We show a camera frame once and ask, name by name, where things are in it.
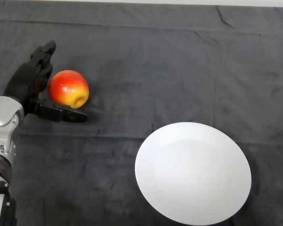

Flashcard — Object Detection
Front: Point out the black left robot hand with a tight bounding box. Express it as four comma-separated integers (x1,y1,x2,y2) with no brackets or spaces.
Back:
2,40,89,123

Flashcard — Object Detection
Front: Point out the red and yellow apple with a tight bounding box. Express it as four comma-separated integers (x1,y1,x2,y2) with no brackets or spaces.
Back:
48,69,90,109

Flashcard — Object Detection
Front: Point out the white round plate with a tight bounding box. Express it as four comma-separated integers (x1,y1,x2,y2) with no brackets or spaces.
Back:
134,121,252,226

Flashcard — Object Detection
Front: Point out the black cloth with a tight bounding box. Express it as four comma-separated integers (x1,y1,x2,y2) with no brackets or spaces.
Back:
0,0,283,226

